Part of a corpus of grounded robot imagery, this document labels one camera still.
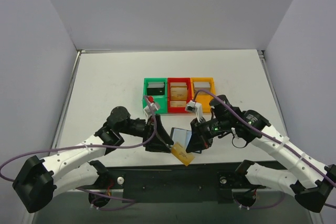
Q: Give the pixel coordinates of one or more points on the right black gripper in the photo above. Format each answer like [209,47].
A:
[202,132]

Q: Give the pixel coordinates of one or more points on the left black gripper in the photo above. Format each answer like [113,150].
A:
[151,133]

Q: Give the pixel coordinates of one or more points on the black leather card holder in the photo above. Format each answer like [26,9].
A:
[181,136]

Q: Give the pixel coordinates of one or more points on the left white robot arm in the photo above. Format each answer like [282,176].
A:
[41,179]

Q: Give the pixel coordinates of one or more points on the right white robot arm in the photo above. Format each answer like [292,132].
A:
[306,179]

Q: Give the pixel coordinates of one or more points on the black card stack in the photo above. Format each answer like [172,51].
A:
[155,88]

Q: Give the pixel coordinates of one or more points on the red plastic bin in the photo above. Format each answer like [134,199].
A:
[181,110]

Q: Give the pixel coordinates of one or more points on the green plastic bin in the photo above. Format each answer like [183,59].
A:
[160,99]

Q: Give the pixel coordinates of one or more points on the orange plastic bin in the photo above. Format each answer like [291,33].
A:
[202,97]

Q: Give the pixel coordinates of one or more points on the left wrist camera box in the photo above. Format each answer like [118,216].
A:
[150,106]

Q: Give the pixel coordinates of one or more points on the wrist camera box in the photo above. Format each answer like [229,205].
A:
[196,108]
[150,106]

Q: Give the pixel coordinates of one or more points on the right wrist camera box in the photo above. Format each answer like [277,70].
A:
[196,108]

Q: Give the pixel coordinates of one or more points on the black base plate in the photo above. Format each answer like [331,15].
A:
[175,183]

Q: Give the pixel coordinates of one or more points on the aluminium frame rail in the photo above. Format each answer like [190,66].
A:
[64,111]

